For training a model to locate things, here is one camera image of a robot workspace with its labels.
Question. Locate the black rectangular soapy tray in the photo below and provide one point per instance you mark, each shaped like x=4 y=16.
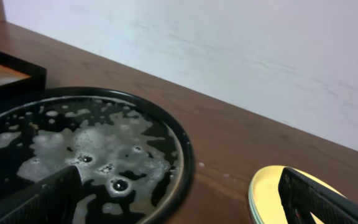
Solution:
x=18 y=76

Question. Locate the black round tray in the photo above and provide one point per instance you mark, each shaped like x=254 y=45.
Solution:
x=134 y=159

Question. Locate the light blue plate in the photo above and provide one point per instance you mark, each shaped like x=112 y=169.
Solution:
x=253 y=211

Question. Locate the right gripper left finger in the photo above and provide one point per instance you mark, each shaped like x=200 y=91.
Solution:
x=50 y=200

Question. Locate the yellow plate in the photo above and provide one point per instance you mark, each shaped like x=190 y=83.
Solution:
x=266 y=196

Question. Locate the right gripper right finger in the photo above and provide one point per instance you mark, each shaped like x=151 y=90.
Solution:
x=303 y=199

